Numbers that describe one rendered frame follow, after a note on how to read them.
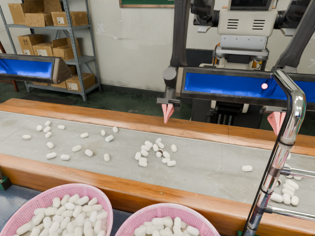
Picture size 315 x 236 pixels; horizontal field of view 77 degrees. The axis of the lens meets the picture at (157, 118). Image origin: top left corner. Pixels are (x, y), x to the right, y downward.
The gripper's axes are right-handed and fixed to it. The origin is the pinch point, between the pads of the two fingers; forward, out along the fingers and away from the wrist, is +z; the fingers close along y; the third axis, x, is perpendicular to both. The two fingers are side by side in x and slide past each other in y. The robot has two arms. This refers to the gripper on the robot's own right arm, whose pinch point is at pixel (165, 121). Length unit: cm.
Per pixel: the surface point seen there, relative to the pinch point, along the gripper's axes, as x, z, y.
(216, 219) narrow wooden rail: -16.6, 31.7, 21.6
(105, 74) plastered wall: 174, -122, -138
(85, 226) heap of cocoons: -23.9, 39.2, -11.8
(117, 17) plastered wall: 112, -172, -109
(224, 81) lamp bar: -35.0, -0.7, 18.8
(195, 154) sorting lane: -0.1, 11.9, 13.8
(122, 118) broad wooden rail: 7.6, -1.1, -22.6
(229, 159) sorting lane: -0.1, 12.0, 26.7
